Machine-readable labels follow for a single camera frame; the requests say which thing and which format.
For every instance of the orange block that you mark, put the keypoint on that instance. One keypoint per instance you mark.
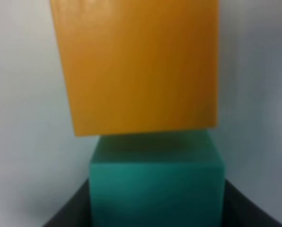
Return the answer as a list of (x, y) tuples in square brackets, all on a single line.
[(133, 66)]

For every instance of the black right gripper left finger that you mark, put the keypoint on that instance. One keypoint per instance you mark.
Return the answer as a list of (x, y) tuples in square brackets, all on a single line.
[(76, 212)]

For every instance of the green block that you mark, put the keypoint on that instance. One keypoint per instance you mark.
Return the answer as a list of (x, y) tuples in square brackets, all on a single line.
[(166, 179)]

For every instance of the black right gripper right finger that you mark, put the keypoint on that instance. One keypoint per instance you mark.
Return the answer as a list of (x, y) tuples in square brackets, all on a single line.
[(239, 211)]

